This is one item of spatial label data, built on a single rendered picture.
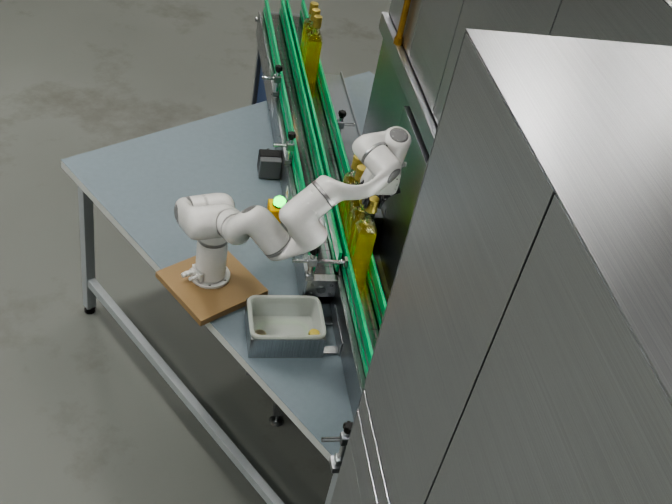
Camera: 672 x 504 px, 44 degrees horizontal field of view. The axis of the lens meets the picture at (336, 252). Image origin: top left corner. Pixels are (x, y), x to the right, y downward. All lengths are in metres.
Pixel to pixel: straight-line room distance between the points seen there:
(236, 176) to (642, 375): 2.51
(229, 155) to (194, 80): 1.98
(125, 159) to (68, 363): 0.84
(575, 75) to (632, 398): 0.49
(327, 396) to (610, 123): 1.55
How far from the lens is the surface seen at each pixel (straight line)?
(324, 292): 2.59
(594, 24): 1.64
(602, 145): 0.99
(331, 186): 2.14
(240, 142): 3.32
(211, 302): 2.59
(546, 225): 0.90
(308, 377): 2.46
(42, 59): 5.32
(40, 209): 4.16
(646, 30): 1.49
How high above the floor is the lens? 2.60
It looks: 40 degrees down
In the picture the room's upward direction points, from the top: 12 degrees clockwise
